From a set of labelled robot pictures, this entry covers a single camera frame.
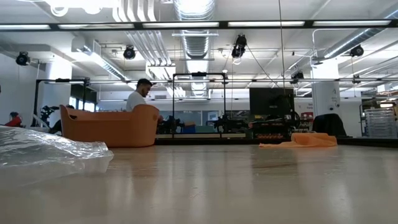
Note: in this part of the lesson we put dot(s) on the black office chair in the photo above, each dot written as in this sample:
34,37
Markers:
329,124

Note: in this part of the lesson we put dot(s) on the black overhead frame crossbar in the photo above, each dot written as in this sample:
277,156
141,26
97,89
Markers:
223,24

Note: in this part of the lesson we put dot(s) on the background wooden workbench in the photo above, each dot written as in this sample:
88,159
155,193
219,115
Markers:
199,135

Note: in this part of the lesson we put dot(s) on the silver ventilation duct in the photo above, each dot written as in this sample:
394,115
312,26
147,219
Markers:
196,46

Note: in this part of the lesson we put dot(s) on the black aluminium table frame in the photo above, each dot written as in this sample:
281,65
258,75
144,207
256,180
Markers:
217,142

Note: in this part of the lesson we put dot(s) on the orange elastic bandage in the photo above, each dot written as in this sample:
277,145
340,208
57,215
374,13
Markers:
311,140

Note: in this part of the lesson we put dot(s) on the person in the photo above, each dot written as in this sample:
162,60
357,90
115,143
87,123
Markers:
14,120
135,99

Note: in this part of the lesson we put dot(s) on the black red background robot arm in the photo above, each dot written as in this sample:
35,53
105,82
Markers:
46,112

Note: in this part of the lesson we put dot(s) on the clear plastic bag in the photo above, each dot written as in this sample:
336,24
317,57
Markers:
40,146

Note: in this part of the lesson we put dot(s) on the orange plastic basket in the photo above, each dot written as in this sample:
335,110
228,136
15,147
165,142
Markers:
109,130

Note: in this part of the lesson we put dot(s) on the black equipment shelf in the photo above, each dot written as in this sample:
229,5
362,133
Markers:
267,127

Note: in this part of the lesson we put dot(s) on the black monitor screen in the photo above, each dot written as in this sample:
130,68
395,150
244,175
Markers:
261,99

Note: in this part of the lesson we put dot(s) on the black ceiling camera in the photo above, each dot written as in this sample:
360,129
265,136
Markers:
22,59
297,76
129,53
240,43
357,51

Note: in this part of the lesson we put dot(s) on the black metal gantry frame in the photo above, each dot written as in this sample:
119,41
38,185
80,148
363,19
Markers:
173,102
37,99

